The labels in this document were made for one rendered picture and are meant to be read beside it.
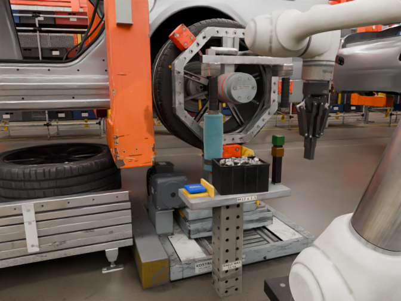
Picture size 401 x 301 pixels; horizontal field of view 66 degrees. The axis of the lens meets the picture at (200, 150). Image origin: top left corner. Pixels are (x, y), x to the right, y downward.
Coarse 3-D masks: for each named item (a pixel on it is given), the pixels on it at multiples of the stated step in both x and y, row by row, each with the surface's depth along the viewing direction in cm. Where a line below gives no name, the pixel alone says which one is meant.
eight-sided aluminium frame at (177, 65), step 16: (208, 32) 140; (224, 32) 143; (240, 32) 146; (192, 48) 139; (176, 64) 138; (272, 64) 154; (176, 80) 139; (272, 80) 156; (176, 96) 141; (272, 96) 158; (176, 112) 142; (272, 112) 159; (192, 128) 146; (256, 128) 158
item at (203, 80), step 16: (240, 48) 162; (240, 64) 179; (256, 64) 164; (192, 80) 153; (208, 80) 156; (256, 80) 170; (192, 96) 154; (208, 96) 157; (256, 96) 171; (240, 112) 181; (256, 112) 166; (224, 128) 175; (240, 128) 165
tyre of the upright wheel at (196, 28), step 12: (204, 24) 147; (216, 24) 149; (228, 24) 151; (240, 24) 154; (168, 48) 145; (156, 60) 157; (168, 60) 145; (156, 72) 150; (168, 72) 146; (264, 72) 164; (156, 84) 149; (168, 84) 147; (156, 96) 152; (168, 96) 148; (168, 108) 149; (168, 120) 151; (180, 120) 152; (180, 132) 153; (192, 132) 156; (240, 132) 165; (192, 144) 157; (240, 144) 167
